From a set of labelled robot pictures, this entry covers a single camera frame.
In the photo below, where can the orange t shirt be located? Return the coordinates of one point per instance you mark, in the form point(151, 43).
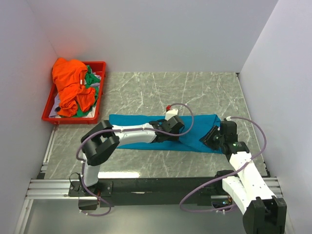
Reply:
point(69, 77)

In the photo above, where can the green t shirt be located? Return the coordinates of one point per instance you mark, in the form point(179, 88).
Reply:
point(91, 80)

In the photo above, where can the blue t shirt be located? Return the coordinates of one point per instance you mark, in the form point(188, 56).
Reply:
point(189, 142)

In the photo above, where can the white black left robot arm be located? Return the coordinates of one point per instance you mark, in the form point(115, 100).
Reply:
point(100, 142)

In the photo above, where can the red plastic bin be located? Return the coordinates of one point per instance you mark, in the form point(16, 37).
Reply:
point(99, 68)

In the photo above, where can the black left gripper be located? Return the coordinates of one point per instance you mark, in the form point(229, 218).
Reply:
point(173, 138)

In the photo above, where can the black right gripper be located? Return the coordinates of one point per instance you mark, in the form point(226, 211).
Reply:
point(206, 140)

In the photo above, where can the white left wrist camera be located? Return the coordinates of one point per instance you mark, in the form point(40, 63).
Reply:
point(171, 112)

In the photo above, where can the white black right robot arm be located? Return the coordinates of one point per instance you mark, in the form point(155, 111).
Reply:
point(263, 212)

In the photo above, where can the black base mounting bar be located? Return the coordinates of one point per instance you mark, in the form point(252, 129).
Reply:
point(159, 191)

